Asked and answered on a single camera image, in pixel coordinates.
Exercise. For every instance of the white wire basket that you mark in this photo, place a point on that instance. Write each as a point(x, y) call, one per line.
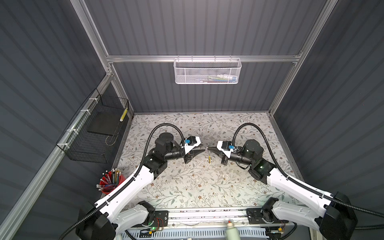
point(207, 70)

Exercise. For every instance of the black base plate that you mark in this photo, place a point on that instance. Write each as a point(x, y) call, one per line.
point(261, 216)
point(157, 219)

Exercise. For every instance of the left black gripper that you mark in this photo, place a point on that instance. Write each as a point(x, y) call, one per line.
point(188, 156)

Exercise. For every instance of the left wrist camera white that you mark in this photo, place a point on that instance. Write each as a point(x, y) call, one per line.
point(190, 143)

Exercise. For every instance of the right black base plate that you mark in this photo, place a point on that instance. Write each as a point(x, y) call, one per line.
point(261, 216)

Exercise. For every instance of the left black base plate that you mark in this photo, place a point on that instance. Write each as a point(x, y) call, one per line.
point(157, 219)

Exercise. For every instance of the yellow green marker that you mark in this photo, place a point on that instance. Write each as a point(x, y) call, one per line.
point(123, 114)

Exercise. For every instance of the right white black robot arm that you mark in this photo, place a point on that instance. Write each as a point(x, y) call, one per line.
point(334, 221)

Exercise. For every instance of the red cup with pens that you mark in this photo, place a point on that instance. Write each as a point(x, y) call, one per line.
point(110, 180)

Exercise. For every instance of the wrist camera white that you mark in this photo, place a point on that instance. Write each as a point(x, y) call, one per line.
point(190, 143)
point(226, 147)

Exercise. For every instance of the black wire basket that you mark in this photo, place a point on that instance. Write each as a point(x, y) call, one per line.
point(97, 132)

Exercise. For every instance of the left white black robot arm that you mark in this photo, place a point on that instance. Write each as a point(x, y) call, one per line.
point(106, 219)

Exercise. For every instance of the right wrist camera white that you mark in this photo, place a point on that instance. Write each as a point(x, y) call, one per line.
point(226, 147)

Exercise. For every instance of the aluminium rail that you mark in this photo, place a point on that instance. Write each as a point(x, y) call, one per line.
point(190, 217)

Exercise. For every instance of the white bottle with red cap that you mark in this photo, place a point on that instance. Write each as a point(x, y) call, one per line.
point(232, 232)

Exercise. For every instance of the white slotted cable duct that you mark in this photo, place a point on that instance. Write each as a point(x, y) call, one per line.
point(246, 233)

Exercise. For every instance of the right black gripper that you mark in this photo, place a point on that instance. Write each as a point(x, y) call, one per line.
point(214, 149)

